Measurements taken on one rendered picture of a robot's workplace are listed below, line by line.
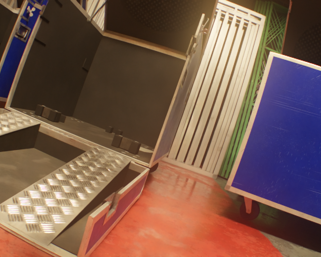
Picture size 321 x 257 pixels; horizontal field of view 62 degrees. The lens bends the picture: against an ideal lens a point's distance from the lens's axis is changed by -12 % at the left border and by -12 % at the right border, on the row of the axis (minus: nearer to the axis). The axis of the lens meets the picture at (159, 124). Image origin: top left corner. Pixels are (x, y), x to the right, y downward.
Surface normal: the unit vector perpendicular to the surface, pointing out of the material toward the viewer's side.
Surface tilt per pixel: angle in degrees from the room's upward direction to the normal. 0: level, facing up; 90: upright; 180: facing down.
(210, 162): 87
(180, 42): 138
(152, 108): 90
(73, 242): 1
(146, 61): 90
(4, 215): 12
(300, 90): 90
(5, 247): 0
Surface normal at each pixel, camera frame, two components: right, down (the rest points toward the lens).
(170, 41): -0.32, 0.68
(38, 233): 0.31, -0.93
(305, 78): -0.36, -0.13
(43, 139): -0.12, -0.01
